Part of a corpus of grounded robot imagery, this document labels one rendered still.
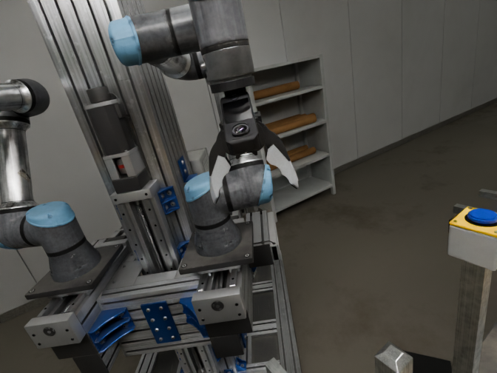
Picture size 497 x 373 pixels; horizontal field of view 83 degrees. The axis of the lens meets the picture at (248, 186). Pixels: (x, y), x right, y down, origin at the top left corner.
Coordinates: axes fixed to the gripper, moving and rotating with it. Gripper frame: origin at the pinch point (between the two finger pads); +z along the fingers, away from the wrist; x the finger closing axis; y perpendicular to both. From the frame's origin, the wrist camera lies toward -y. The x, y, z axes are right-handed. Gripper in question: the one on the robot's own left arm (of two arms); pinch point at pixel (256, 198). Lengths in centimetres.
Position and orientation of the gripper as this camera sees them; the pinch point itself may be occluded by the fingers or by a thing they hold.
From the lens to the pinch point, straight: 50.3
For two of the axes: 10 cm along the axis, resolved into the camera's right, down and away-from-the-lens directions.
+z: 2.0, 9.1, 3.6
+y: 0.1, -3.7, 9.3
